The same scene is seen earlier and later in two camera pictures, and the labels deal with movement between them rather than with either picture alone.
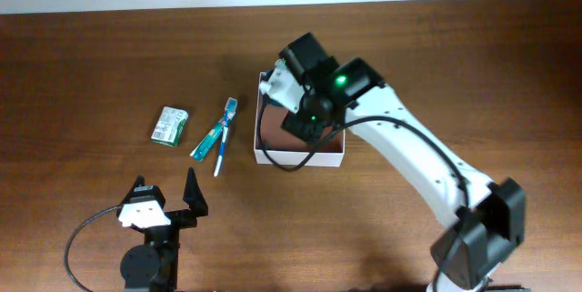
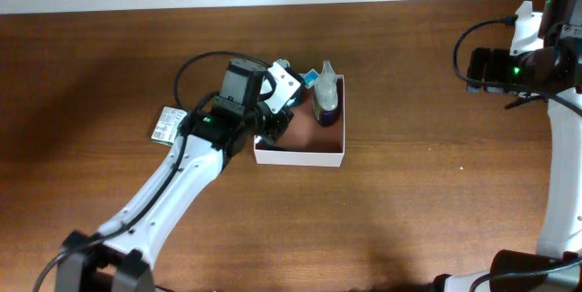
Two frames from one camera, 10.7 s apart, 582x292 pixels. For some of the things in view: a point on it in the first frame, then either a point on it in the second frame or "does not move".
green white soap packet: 170,126 does not move
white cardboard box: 275,146 does not move
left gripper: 192,196 -> 279,119
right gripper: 305,125 -> 496,60
